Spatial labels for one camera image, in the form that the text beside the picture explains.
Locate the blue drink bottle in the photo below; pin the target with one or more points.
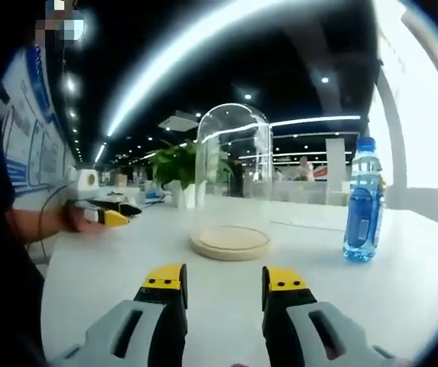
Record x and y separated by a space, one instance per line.
364 214

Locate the round wooden cover base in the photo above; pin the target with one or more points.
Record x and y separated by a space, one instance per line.
230 248

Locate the green potted plant white pot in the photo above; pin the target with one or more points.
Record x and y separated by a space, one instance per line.
176 164

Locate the clear glass dome cover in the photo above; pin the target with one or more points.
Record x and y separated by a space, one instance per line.
234 153

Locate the ceiling air conditioner unit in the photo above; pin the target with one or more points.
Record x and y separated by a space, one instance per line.
176 122

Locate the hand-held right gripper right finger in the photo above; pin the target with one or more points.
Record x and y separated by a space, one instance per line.
302 332

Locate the long ceiling light strip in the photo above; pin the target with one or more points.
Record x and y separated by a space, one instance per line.
157 80

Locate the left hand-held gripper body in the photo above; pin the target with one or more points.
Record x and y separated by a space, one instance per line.
85 179

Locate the person's left hand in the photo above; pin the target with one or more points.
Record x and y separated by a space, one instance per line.
83 226

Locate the blue white wall poster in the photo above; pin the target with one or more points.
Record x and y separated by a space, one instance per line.
27 145

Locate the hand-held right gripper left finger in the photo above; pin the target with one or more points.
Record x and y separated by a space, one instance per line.
138 332

